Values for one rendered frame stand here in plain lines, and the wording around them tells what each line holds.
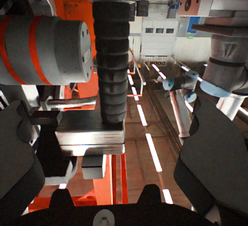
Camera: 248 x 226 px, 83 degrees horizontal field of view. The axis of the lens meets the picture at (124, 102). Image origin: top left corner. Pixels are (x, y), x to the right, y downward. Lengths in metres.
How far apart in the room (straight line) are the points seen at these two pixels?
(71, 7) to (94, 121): 0.60
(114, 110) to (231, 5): 0.45
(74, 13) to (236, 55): 0.63
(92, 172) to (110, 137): 0.06
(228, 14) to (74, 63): 0.45
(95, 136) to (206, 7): 0.43
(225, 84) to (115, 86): 0.53
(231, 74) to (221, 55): 0.08
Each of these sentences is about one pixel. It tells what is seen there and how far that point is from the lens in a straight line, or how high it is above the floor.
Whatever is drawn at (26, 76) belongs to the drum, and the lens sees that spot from 0.33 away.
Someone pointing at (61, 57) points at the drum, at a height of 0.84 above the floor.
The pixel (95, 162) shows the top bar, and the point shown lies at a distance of 0.22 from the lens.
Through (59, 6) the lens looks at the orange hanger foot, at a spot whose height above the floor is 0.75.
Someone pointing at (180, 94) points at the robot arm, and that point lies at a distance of 0.86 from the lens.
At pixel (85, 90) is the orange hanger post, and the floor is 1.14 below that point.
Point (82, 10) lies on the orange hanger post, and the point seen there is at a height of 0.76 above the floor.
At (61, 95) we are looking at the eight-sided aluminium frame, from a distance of 0.59.
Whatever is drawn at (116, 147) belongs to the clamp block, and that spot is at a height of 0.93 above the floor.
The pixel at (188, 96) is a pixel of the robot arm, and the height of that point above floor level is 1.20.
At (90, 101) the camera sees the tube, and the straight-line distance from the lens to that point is 0.43.
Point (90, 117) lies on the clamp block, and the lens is 0.21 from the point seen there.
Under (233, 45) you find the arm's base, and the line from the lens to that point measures 0.60.
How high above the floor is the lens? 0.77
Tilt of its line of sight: 32 degrees up
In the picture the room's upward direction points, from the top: 178 degrees counter-clockwise
